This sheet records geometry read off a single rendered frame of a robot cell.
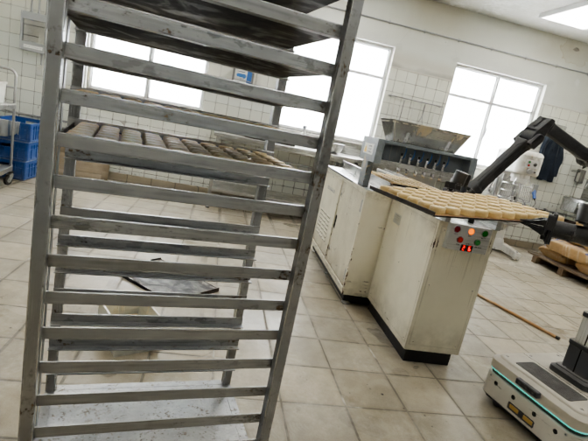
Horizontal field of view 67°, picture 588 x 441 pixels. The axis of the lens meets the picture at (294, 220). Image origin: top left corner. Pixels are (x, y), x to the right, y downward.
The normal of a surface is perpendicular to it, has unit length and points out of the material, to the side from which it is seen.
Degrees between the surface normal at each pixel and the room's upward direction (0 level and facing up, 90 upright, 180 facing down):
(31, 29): 90
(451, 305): 90
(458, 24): 90
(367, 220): 90
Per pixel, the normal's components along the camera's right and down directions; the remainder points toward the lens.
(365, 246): 0.14, 0.25
